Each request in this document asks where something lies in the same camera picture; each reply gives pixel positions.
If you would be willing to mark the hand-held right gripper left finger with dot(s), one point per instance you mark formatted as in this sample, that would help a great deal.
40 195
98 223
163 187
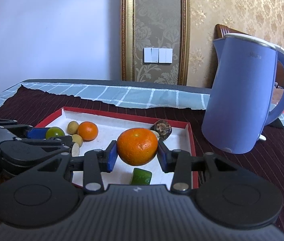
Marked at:
111 155

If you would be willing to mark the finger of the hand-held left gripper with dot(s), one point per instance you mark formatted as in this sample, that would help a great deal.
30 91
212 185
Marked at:
59 141
38 133

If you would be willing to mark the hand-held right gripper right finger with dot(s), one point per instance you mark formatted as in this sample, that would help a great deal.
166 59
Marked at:
163 158

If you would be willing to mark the green tomato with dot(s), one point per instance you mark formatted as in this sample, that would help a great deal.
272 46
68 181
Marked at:
54 133

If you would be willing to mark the large orange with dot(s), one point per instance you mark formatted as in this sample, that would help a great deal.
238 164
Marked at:
137 146

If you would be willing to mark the green cucumber piece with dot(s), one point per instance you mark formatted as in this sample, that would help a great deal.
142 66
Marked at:
141 177

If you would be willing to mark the dark water chestnut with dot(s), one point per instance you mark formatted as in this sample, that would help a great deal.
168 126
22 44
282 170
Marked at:
162 129

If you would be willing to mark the small orange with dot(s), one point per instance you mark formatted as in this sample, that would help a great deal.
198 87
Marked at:
88 130

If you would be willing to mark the red cardboard box tray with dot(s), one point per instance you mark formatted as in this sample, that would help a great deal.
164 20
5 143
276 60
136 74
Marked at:
121 123

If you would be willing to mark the teal checked sheet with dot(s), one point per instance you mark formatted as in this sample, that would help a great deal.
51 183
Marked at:
106 93

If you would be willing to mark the blue electric kettle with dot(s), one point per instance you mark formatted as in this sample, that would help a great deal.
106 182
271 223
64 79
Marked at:
239 93

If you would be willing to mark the dark maroon striped cloth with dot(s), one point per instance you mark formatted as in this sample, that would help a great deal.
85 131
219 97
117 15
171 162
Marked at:
269 175

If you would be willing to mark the white wall light switch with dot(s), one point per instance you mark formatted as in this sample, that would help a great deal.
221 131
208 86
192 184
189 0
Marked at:
158 55

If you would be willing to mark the gold framed wall panel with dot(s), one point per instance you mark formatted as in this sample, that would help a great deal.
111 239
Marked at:
157 17

